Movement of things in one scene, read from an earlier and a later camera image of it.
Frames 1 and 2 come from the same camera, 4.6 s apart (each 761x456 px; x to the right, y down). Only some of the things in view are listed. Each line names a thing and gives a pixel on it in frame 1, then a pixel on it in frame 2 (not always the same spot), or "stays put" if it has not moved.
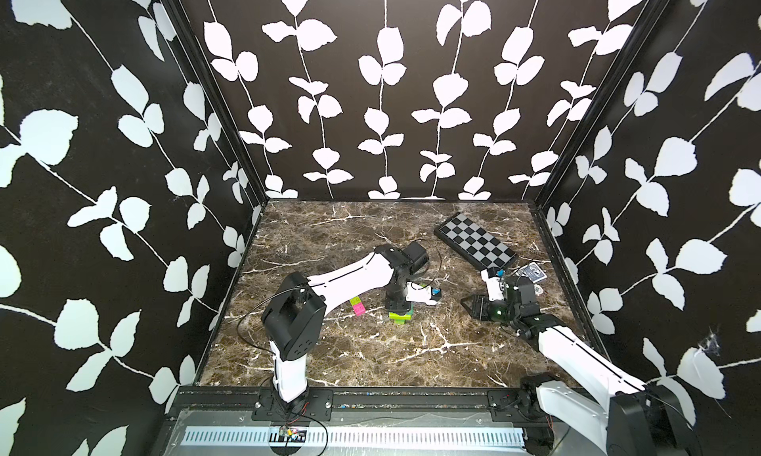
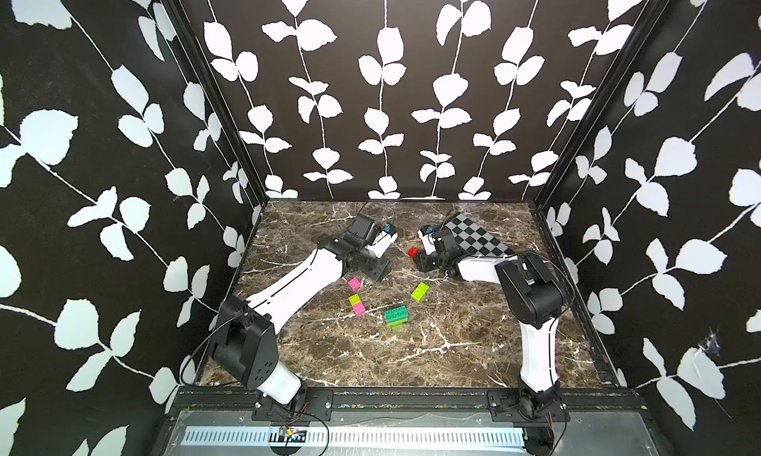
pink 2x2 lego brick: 359,309 stays put
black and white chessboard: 475,243 stays put
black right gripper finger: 478,305 → 424,263
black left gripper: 397,307 → 382,268
